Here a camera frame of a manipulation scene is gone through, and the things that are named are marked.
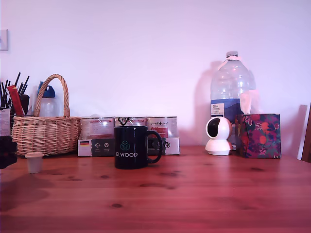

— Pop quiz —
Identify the beige coffee capsule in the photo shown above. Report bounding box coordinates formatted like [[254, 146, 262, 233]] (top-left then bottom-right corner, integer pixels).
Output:
[[25, 152, 45, 174]]

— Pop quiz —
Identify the grey cardboard jar tray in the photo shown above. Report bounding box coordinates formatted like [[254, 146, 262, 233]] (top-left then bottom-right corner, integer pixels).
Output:
[[77, 136, 181, 157]]

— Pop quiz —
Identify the pale tissue sheet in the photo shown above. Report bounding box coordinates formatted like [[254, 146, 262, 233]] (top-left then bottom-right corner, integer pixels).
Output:
[[239, 88, 259, 116]]

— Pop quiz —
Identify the small white round camera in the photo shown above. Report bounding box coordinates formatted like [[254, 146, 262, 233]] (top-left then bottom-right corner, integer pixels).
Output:
[[205, 116, 233, 156]]

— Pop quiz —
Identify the white labelled container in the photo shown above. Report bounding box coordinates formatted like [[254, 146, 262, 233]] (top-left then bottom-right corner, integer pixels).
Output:
[[0, 108, 12, 137]]

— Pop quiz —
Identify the glass jar with black scribble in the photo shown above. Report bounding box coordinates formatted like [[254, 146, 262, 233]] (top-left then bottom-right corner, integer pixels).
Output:
[[114, 116, 148, 129]]

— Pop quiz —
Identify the clear bottle with blue cap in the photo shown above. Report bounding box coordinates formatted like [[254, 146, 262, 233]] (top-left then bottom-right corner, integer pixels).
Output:
[[38, 81, 60, 118]]

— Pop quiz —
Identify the white wall plate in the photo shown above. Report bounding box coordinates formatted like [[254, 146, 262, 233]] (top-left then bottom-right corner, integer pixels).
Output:
[[0, 29, 9, 52]]

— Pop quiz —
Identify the large clear water bottle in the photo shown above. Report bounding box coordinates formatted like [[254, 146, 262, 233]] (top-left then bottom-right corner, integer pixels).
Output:
[[209, 50, 257, 149]]

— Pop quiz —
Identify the dark blue Elwood mug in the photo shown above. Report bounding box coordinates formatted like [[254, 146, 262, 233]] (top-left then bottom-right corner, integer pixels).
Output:
[[114, 125, 164, 170]]

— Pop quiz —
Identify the floral tissue box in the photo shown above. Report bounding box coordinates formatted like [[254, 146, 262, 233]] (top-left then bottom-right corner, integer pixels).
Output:
[[234, 113, 282, 160]]

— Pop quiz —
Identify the glass jar with pale label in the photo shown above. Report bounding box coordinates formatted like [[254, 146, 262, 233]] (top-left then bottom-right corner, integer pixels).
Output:
[[80, 116, 115, 140]]

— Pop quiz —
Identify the red slim box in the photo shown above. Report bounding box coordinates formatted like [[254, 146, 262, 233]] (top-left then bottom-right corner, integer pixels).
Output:
[[6, 84, 25, 116]]

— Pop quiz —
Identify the glass jar with red label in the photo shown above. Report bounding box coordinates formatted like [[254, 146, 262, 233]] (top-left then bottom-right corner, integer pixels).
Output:
[[146, 116, 179, 139]]

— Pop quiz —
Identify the wicker basket with handle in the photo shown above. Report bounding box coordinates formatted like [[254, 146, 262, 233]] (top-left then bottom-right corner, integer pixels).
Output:
[[11, 74, 82, 157]]

